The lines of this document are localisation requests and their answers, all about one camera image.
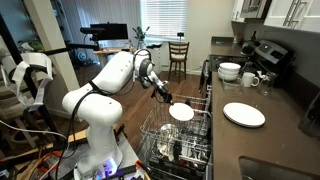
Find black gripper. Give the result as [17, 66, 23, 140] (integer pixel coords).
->
[151, 86, 173, 104]

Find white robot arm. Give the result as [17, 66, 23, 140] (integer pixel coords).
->
[62, 49, 172, 180]

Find robot base table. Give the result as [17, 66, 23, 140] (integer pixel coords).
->
[0, 119, 151, 180]

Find white plate stack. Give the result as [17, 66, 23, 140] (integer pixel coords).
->
[223, 102, 265, 128]

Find metal bowl in rack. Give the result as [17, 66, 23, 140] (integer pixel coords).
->
[156, 124, 179, 156]

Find wooden chair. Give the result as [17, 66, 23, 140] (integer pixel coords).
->
[168, 42, 189, 82]

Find stacked white bowls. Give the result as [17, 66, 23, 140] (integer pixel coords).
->
[218, 62, 241, 81]

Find wooden desk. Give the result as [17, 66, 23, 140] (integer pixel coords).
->
[93, 48, 137, 55]

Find white mug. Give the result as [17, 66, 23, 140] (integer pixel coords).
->
[242, 72, 260, 87]

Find black monitor on stand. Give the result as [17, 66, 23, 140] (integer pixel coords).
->
[80, 23, 128, 41]

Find clear glass jar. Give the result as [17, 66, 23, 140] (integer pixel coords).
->
[258, 72, 277, 96]

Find white upper cabinets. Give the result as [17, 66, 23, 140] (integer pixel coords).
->
[231, 0, 320, 33]

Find wire dishwasher rack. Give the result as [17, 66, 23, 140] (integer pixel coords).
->
[140, 94, 212, 178]

